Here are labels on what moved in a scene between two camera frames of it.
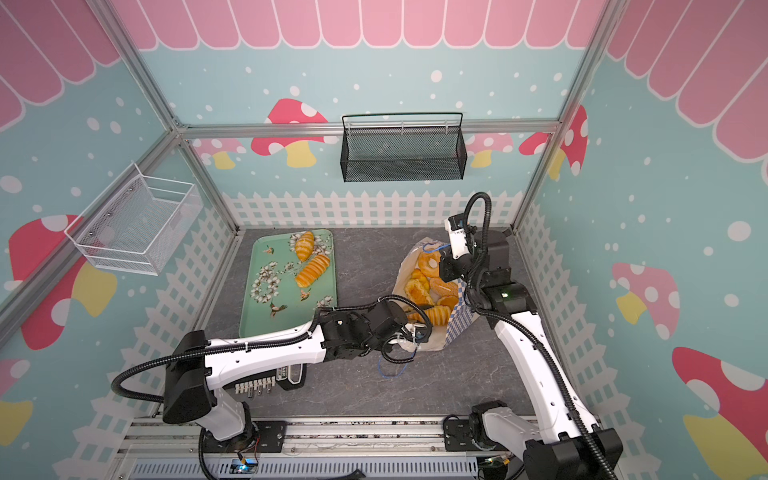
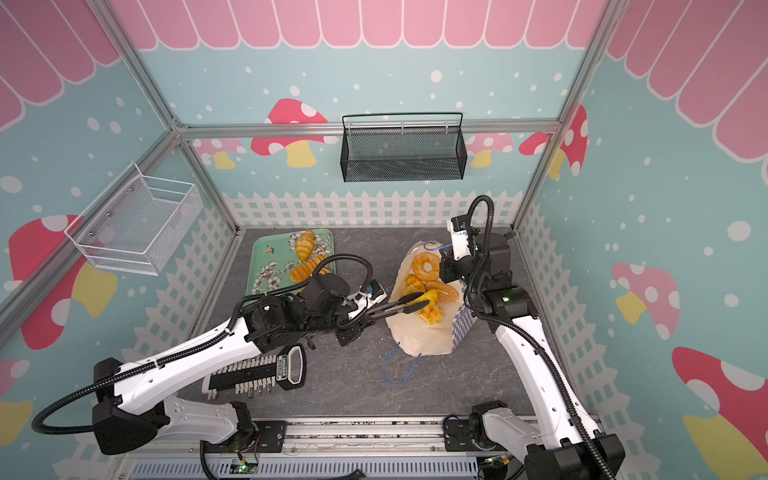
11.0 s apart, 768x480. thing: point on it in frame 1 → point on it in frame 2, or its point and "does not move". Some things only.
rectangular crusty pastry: [419, 291] → [431, 314]
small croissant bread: [305, 245] does not move
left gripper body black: [369, 346] → [339, 323]
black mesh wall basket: [403, 147] does not move
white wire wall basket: [135, 224] does not move
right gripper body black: [450, 267] does not move
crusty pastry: [438, 315] → [431, 296]
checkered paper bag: [420, 291] does not move
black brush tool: [287, 378] does not move
